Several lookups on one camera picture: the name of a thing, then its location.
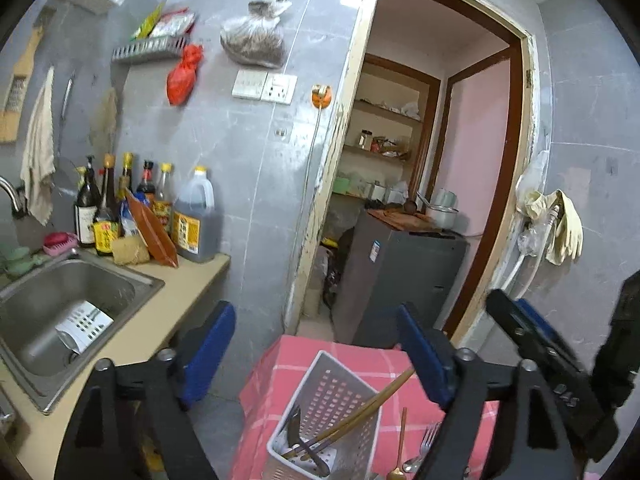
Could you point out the silver fork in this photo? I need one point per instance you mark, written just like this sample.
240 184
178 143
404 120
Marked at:
429 440

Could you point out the hanging metal ladle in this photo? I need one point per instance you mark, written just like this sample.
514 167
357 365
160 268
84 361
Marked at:
66 105

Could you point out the yellow green packet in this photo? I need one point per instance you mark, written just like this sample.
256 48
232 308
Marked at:
147 22

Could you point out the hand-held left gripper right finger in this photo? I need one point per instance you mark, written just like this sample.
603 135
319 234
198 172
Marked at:
425 360

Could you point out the green container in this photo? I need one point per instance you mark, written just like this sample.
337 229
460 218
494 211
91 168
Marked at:
341 186

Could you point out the hanging clear plastic bag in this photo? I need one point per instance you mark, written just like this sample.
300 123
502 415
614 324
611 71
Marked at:
531 175

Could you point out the large plastic jug dark liquid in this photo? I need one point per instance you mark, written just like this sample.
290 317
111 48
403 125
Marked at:
195 220

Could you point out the metal wall rack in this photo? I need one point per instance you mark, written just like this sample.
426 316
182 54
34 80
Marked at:
150 50

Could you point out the hanging beige towel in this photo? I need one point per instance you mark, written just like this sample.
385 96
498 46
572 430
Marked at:
39 160

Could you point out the white wall switch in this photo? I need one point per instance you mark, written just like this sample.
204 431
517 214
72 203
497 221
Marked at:
249 84

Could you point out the stainless steel sink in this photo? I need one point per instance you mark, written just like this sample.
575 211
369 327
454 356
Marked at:
40 310

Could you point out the clear bag of dried goods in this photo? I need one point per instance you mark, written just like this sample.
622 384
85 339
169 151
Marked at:
255 37

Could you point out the grey fridge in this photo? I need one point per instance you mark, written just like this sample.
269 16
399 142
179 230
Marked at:
395 285

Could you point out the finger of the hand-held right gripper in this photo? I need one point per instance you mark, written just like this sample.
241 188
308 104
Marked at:
545 355

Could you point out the green cups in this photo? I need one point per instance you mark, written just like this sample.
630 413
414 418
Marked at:
15 260

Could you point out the white wall socket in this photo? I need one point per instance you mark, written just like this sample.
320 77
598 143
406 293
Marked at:
280 88

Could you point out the red white packet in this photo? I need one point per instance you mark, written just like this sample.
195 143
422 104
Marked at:
175 22

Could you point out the metal pot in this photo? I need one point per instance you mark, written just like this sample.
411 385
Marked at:
442 215

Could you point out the wooden chopstick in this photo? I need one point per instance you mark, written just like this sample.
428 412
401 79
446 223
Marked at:
350 422
380 396

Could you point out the yellow rubber gloves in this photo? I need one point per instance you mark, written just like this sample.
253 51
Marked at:
562 230

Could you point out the wooden grater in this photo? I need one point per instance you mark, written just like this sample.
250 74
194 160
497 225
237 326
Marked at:
20 85

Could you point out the white perforated utensil basket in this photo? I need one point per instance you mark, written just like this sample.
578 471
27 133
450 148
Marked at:
325 390

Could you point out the silver spoon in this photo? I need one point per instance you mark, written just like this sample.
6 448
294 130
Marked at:
411 465

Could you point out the worn door frame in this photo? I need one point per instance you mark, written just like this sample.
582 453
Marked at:
345 110

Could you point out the gold spoon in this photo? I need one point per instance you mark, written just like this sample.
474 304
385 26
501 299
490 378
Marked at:
401 435

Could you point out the wooden shelf unit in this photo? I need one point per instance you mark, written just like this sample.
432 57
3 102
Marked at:
390 110

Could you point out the orange seasoning packet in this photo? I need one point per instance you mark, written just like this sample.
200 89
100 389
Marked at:
155 235

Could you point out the metal faucet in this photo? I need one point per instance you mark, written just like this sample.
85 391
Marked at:
10 192

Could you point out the white perforated drainer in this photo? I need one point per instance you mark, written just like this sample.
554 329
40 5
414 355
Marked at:
82 327

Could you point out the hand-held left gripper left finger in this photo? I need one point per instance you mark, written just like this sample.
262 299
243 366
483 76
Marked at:
210 350

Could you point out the red plastic bag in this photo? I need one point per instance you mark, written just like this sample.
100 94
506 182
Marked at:
184 77

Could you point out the dark metal utensil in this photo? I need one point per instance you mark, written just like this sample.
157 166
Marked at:
295 427

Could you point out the beige kitchen counter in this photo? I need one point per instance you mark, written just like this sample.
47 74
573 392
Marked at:
192 280

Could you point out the tan scrub sponge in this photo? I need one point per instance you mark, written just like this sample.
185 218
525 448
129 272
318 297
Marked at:
130 251

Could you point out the orange wall hook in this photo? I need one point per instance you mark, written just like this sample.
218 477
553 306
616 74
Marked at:
321 96

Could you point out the glass jar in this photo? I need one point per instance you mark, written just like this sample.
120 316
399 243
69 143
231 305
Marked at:
365 140

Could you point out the pink checkered tablecloth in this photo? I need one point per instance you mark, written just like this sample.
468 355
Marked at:
280 370

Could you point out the row of sauce bottles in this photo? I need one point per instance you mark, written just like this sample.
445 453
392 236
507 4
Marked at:
106 210

